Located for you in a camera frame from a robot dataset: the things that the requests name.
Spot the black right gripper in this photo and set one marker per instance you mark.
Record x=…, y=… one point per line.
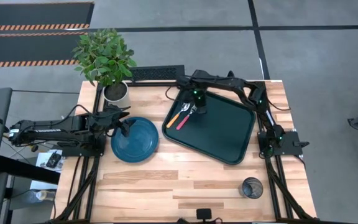
x=199, y=98

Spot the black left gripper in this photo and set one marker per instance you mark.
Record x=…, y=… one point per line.
x=104, y=121

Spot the translucent grey plastic cup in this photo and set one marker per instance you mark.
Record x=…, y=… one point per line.
x=251, y=188

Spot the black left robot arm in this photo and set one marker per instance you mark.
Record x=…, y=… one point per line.
x=48, y=127

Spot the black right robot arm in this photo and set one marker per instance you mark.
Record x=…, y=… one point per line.
x=228, y=82

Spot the dark blue round plate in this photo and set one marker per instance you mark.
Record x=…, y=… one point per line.
x=135, y=141

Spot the dark green plastic tray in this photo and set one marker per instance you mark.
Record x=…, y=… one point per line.
x=216, y=130

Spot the beige round plant pot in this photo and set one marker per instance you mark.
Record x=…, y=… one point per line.
x=126, y=101

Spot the green leafy plant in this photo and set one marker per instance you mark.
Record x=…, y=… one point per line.
x=104, y=56

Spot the small black handheld device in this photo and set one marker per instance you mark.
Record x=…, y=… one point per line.
x=53, y=159

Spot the white paper sheet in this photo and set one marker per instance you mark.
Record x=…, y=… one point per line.
x=40, y=160

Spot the black side table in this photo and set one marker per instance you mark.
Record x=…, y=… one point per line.
x=26, y=169

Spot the clear plastic bottle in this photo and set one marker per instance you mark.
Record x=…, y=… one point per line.
x=43, y=195

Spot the black orange-striped floor mat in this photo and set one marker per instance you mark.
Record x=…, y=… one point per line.
x=26, y=46
x=36, y=14

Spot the black aluminium table frame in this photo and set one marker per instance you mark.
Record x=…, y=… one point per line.
x=154, y=84

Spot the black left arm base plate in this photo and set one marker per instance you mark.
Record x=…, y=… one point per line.
x=82, y=152

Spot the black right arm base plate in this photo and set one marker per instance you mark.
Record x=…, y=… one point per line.
x=291, y=140

